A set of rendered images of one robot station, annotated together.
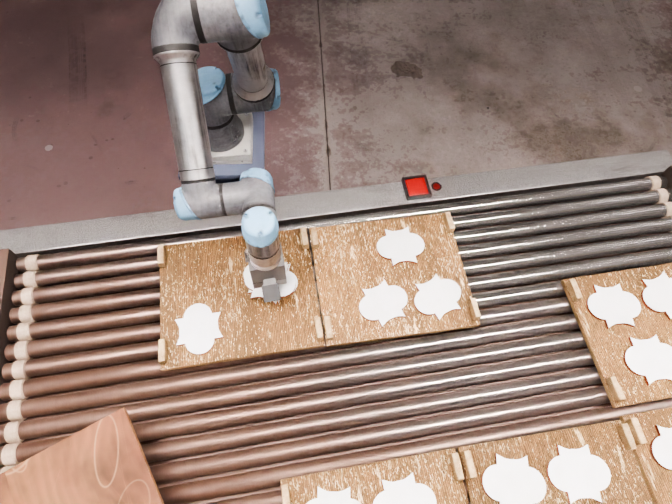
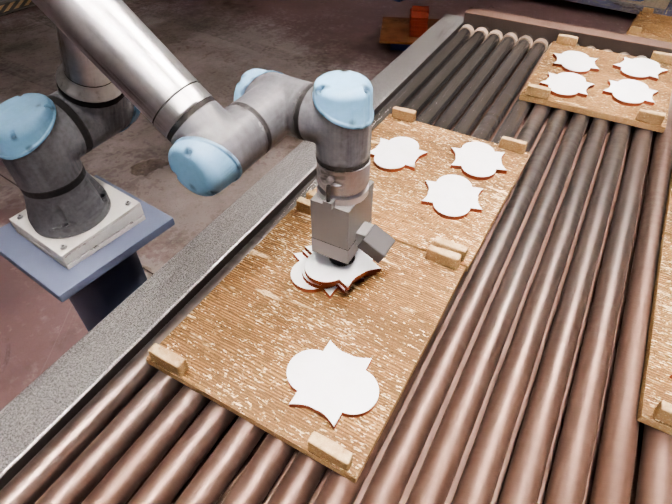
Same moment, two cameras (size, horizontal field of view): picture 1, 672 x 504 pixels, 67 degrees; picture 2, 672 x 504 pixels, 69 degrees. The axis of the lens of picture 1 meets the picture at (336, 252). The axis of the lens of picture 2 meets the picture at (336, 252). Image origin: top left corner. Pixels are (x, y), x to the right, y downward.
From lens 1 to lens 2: 0.88 m
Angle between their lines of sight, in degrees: 32
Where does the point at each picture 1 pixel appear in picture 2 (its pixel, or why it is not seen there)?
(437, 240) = (413, 132)
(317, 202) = (272, 186)
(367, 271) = (402, 189)
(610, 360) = (617, 109)
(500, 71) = not seen: hidden behind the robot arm
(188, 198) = (210, 136)
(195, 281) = (251, 345)
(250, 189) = (277, 83)
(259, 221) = (347, 81)
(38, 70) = not seen: outside the picture
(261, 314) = (372, 302)
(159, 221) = (103, 342)
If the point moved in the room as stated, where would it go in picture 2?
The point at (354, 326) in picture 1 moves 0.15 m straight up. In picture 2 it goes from (461, 231) to (478, 164)
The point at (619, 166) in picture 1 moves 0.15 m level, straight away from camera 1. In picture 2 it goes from (438, 33) to (427, 17)
